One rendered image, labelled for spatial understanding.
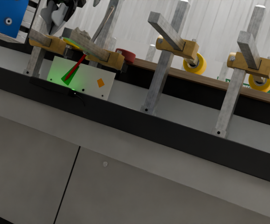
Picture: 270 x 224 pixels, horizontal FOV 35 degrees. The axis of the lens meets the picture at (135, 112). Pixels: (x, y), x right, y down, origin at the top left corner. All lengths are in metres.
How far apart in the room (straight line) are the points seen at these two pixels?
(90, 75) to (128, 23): 8.41
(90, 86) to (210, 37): 7.73
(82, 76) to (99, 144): 0.25
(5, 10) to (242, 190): 0.90
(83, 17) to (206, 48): 3.15
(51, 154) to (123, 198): 0.37
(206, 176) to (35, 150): 0.80
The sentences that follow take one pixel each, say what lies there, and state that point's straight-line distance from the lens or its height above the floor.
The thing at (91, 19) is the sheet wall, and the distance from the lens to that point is 10.41.
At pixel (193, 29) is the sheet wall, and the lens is 9.33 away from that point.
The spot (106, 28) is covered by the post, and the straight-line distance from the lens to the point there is 1.56.
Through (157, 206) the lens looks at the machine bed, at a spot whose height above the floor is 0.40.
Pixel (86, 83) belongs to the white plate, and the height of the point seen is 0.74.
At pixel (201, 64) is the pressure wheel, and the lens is 1.62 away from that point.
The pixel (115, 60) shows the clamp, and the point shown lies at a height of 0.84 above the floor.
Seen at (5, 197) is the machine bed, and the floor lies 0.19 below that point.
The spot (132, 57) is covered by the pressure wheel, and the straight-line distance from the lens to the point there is 1.63.
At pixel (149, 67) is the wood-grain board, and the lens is 1.66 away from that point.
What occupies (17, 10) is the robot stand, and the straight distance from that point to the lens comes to 0.75.
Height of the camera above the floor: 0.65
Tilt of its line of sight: 2 degrees up
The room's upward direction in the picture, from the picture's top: 18 degrees clockwise
